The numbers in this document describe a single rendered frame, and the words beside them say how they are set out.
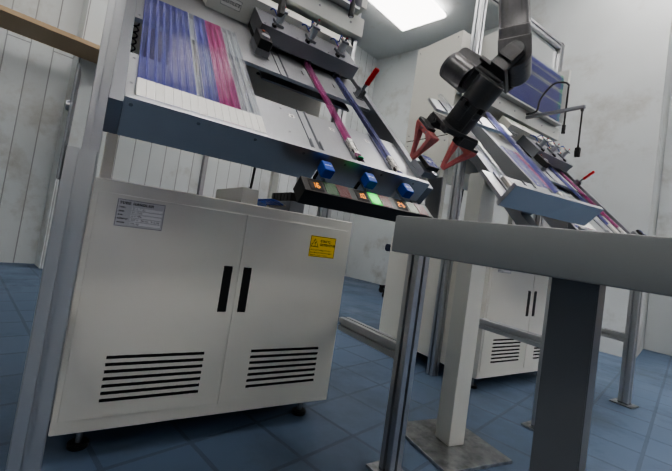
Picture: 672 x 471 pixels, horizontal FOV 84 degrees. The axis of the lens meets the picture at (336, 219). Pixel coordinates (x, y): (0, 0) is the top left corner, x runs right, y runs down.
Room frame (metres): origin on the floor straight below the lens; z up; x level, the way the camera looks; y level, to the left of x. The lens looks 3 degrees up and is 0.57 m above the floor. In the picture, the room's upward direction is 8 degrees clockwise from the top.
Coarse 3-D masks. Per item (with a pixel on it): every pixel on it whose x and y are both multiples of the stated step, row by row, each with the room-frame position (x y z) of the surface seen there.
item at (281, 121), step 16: (128, 80) 0.62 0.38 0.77; (256, 96) 0.82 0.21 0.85; (272, 112) 0.80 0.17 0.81; (288, 112) 0.84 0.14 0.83; (304, 112) 0.88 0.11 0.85; (272, 128) 0.75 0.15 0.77; (288, 128) 0.79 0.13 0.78; (304, 128) 0.82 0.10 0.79; (320, 128) 0.87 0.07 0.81; (336, 128) 0.92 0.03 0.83; (304, 144) 0.77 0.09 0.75; (320, 144) 0.80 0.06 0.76; (336, 144) 0.85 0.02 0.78; (368, 144) 0.95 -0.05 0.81; (384, 144) 1.00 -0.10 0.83; (368, 160) 0.88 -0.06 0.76; (384, 160) 0.92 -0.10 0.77; (400, 160) 0.98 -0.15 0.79
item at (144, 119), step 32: (128, 96) 0.55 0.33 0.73; (128, 128) 0.59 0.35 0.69; (160, 128) 0.60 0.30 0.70; (192, 128) 0.62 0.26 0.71; (224, 128) 0.64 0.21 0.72; (256, 160) 0.71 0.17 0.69; (288, 160) 0.73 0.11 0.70; (320, 160) 0.75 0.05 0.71; (352, 160) 0.78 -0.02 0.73; (384, 192) 0.88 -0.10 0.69; (416, 192) 0.92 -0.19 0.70
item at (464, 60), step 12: (468, 48) 0.73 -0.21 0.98; (504, 48) 0.66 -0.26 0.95; (516, 48) 0.65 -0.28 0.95; (456, 60) 0.72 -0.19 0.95; (468, 60) 0.72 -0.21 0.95; (480, 60) 0.71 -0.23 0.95; (492, 60) 0.68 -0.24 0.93; (504, 60) 0.67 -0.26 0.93; (516, 60) 0.66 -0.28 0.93; (444, 72) 0.74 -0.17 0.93; (456, 72) 0.72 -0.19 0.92; (468, 72) 0.71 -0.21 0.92; (492, 72) 0.71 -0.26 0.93; (504, 72) 0.67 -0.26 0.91; (456, 84) 0.73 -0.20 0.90; (504, 84) 0.70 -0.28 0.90
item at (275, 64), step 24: (144, 0) 0.88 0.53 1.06; (168, 0) 0.95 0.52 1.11; (192, 0) 1.04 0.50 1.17; (216, 24) 1.01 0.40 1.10; (240, 24) 1.11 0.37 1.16; (240, 48) 0.97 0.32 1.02; (264, 72) 1.05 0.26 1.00; (288, 72) 1.02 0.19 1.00; (312, 96) 1.11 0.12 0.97; (336, 96) 1.08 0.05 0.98
